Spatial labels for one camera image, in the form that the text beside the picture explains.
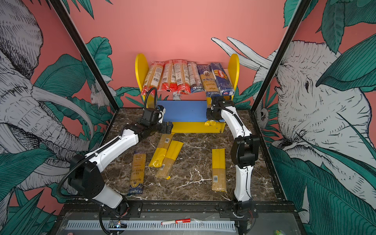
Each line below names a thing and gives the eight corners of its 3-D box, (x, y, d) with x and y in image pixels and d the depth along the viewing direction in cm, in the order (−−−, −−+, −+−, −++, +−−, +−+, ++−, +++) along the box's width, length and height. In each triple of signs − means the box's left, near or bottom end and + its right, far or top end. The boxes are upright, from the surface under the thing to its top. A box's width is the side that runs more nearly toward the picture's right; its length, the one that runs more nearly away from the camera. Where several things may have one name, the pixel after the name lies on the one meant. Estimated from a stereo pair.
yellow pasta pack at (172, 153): (156, 177, 87) (155, 175, 84) (173, 142, 103) (172, 139, 100) (168, 181, 86) (167, 179, 83) (183, 145, 101) (183, 142, 99)
